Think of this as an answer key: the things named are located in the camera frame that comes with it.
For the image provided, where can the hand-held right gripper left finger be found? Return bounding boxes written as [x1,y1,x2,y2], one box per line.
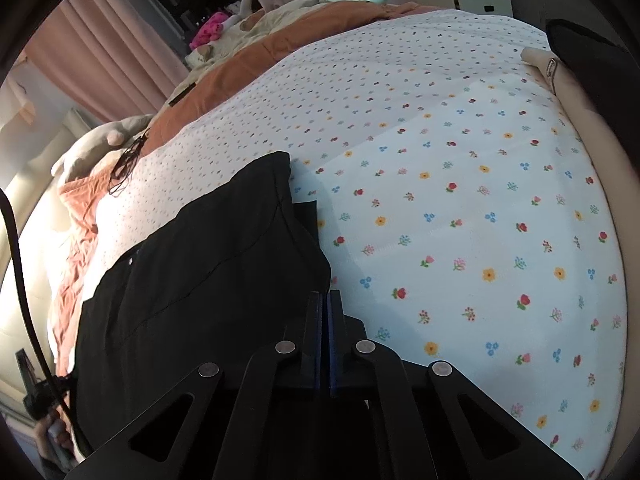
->
[65,290,325,480]

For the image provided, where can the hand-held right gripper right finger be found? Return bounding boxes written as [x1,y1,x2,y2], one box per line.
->
[327,290,586,480]

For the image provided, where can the black jacket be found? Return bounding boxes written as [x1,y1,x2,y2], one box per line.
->
[75,151,332,466]

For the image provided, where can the person's left hand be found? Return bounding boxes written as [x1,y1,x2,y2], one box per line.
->
[32,405,77,467]

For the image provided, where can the cream padded headboard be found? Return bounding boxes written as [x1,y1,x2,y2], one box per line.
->
[0,105,101,391]

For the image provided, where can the white floral bed sheet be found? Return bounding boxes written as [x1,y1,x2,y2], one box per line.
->
[95,7,628,480]

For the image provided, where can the orange quilt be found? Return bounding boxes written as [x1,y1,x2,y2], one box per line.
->
[50,0,441,366]

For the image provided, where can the white plush toy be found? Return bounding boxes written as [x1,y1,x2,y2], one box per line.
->
[50,114,156,181]

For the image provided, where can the beige blanket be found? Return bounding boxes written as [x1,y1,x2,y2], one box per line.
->
[185,0,341,71]

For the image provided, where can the pink plush toy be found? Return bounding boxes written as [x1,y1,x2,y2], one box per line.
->
[189,10,228,51]

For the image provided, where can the small white stuffed toy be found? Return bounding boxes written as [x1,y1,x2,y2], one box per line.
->
[227,0,258,28]

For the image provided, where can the white nightstand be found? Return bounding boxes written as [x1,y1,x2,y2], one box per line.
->
[412,0,513,18]

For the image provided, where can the pink curtain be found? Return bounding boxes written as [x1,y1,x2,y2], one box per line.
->
[22,0,191,126]

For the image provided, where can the dark cloth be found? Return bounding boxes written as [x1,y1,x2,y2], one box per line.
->
[545,17,640,121]

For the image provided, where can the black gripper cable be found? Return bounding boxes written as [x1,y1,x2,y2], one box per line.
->
[0,190,93,456]

